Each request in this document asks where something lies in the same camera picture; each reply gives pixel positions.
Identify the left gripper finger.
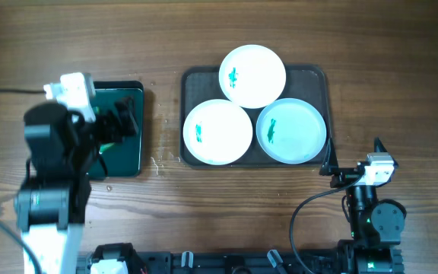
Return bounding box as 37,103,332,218
122,114,138,136
114,97,135,126

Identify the white plate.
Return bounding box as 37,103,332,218
182,99,253,166
255,98,327,164
218,44,286,109

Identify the white plate top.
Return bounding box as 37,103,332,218
218,44,286,109

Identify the green yellow sponge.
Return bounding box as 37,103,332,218
99,143,114,155

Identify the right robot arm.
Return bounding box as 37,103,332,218
319,138,407,274

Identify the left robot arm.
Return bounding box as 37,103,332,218
14,99,138,273

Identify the black serving tray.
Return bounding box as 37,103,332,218
180,64,334,168

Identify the black water basin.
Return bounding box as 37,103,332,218
88,81,144,180

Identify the black mounting rail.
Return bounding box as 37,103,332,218
76,242,405,274

